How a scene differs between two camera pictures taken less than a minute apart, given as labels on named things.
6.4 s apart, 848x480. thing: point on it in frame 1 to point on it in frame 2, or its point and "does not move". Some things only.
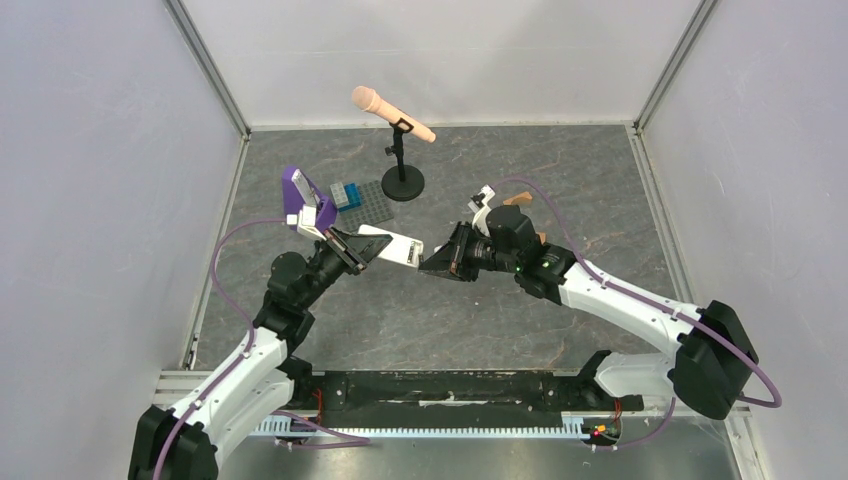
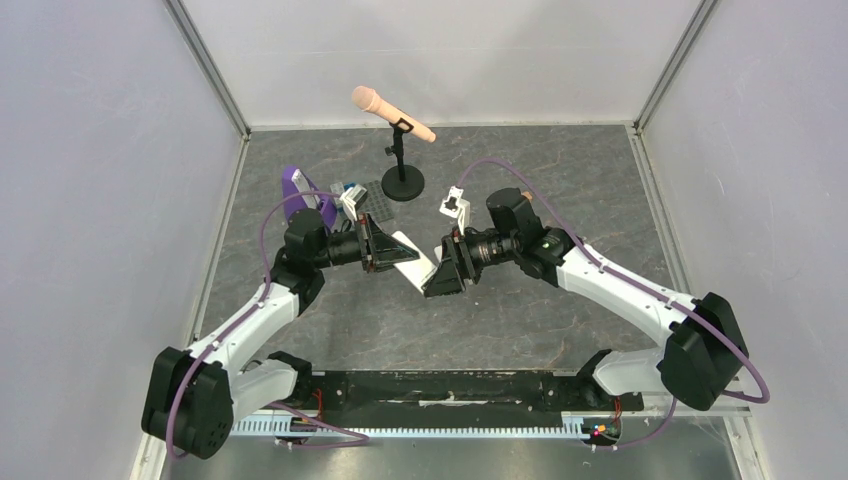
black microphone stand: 402,182 does not move
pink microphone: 367,99 does not move
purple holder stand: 293,202 does not move
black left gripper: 354,250 to 382,250
